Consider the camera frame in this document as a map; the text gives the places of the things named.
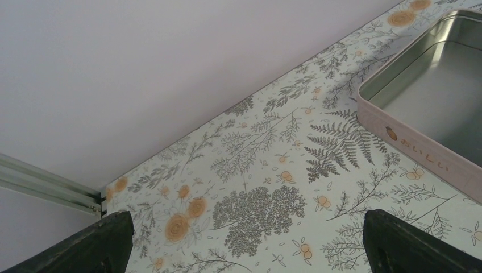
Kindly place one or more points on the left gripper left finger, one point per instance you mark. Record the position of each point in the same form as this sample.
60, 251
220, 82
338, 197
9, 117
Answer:
104, 246

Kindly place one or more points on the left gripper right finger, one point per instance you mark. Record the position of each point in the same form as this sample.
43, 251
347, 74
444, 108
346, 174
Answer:
393, 245

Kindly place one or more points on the floral table mat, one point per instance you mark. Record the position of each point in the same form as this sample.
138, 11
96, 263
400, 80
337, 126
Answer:
280, 182

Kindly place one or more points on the aluminium corner post left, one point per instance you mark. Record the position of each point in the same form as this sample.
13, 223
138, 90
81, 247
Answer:
36, 182

